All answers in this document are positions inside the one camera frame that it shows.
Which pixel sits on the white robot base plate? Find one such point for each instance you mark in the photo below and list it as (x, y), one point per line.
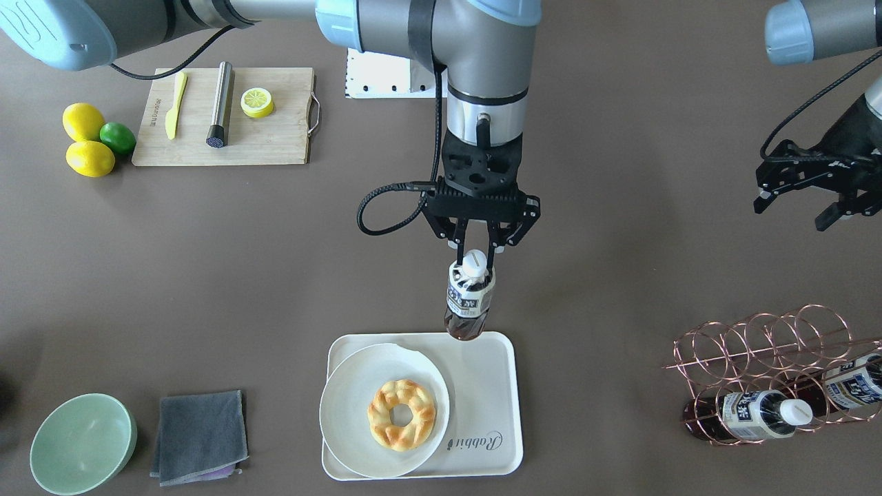
(371, 75)

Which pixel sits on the white round plate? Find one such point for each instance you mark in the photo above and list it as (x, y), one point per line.
(350, 389)

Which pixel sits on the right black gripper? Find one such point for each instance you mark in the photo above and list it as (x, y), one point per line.
(525, 218)

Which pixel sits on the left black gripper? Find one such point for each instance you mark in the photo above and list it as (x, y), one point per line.
(849, 143)

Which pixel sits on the steel muddler black tip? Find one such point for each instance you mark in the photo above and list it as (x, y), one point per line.
(218, 134)

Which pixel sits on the yellow lemon upper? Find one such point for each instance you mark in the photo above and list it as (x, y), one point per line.
(82, 122)

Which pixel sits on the green lime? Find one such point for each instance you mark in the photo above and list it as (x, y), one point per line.
(118, 137)

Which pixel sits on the tea bottle white cap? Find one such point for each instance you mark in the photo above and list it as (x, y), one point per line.
(470, 290)

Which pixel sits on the wooden cutting board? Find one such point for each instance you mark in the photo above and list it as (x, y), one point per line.
(278, 139)

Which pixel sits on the white rectangular serving tray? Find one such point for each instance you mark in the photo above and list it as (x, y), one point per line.
(483, 435)

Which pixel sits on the lemon half slice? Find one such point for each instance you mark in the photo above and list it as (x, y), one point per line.
(257, 102)

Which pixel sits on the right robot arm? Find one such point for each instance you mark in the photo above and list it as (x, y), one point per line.
(485, 47)

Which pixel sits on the yellow plastic knife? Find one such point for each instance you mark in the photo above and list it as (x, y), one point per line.
(171, 117)

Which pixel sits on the green ceramic bowl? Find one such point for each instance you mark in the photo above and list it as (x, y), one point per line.
(82, 444)

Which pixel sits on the copper wire bottle rack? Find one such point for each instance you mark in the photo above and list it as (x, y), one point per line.
(767, 351)

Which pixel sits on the grey folded cloth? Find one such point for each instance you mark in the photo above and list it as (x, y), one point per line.
(200, 437)

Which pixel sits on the braided ring bread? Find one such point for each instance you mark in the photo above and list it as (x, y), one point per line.
(401, 415)

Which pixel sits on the yellow lemon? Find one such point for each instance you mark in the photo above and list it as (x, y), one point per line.
(90, 158)
(82, 122)

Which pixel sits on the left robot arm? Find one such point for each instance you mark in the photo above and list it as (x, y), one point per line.
(643, 134)

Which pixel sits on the yellow lemon lower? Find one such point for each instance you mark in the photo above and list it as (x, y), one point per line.
(90, 158)

